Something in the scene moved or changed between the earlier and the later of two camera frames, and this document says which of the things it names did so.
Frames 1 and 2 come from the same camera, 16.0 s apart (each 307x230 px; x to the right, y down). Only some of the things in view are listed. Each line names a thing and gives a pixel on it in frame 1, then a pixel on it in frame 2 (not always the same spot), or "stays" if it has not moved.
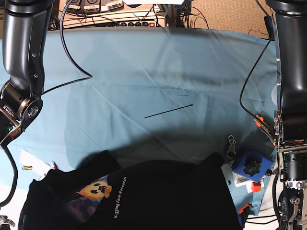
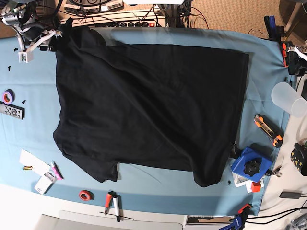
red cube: (256, 187) stays
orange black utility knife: (263, 124) stays
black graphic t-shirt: (98, 192) -> (148, 105)
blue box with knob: (253, 168) stays
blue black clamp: (268, 21) stays
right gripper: (4, 220) -> (32, 35)
